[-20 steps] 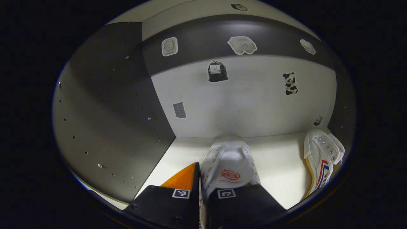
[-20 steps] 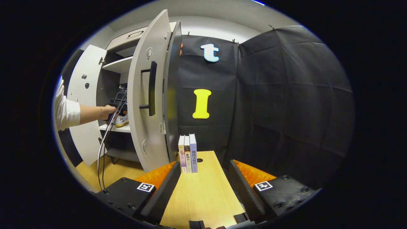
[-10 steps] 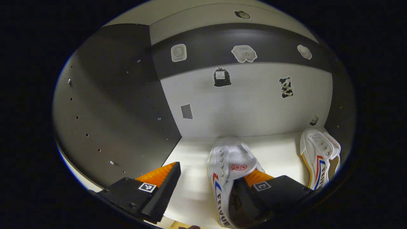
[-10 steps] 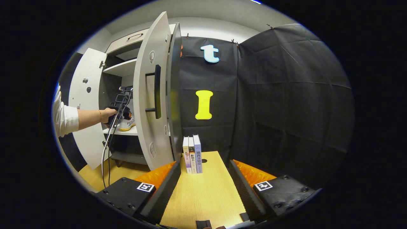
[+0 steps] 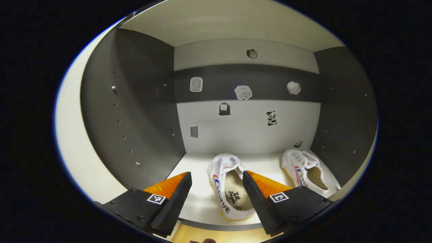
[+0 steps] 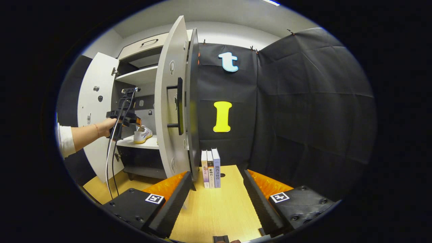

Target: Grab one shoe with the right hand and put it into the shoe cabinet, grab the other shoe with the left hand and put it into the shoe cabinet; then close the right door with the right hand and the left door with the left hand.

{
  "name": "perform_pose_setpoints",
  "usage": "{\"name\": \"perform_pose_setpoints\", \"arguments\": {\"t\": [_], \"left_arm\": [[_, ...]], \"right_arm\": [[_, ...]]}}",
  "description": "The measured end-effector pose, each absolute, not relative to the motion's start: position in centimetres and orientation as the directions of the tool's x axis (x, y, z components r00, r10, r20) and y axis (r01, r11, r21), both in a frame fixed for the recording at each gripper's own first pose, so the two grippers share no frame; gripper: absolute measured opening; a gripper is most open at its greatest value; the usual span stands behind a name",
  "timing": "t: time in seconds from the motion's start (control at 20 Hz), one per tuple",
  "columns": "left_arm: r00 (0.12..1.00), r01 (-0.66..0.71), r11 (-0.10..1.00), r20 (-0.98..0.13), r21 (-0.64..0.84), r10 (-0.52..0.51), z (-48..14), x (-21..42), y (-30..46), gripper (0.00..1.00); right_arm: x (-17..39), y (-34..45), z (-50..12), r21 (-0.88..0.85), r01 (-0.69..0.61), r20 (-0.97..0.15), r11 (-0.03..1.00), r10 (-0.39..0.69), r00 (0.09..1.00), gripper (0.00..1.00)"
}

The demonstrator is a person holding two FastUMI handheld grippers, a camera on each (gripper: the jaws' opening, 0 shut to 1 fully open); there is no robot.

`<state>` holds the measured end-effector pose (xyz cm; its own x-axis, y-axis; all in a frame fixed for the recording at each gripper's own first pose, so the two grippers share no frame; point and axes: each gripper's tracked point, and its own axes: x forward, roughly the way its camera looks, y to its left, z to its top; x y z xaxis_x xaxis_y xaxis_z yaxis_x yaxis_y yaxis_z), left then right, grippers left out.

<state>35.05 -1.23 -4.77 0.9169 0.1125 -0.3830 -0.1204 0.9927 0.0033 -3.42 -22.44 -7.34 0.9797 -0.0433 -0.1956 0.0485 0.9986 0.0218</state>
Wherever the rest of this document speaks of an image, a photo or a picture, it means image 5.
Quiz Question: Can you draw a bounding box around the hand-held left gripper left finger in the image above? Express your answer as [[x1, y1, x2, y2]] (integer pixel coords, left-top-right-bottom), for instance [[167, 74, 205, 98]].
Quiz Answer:
[[94, 171, 193, 238]]

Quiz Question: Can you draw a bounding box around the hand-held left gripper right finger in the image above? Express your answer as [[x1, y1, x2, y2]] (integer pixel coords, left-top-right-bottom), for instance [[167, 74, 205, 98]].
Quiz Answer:
[[242, 170, 338, 237]]

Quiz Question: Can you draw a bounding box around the white canvas shoe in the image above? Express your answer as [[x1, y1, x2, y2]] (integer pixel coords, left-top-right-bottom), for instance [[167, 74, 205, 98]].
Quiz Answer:
[[282, 148, 341, 198], [209, 154, 257, 221]]

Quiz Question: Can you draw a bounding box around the white shoe cabinet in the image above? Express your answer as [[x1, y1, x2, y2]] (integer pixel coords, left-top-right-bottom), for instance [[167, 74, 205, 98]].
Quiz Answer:
[[54, 0, 378, 232]]

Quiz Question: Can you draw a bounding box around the white cabinet door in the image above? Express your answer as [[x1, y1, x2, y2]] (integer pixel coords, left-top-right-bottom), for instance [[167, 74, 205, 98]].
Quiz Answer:
[[54, 27, 128, 205], [337, 127, 378, 202]]

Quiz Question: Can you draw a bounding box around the white cabinet shelf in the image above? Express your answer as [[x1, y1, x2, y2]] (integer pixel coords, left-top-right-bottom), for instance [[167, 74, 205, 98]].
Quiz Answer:
[[118, 0, 345, 53], [165, 150, 341, 232]]

